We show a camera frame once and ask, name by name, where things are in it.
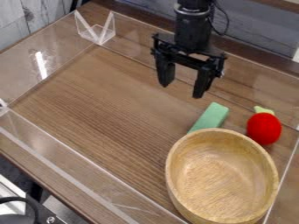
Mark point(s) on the green foam block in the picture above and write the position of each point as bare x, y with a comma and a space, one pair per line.
211, 118

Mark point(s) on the clear acrylic corner bracket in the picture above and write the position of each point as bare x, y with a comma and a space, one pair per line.
99, 34

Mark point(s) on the red plush strawberry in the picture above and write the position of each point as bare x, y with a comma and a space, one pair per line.
263, 126

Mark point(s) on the wooden bowl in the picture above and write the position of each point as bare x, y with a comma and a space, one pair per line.
222, 178

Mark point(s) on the clear acrylic tray wall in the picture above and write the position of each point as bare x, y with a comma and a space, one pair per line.
98, 153

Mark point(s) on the black metal device base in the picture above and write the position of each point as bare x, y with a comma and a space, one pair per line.
40, 215

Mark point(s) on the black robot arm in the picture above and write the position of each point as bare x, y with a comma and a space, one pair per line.
194, 4

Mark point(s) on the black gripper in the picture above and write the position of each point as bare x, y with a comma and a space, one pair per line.
187, 48

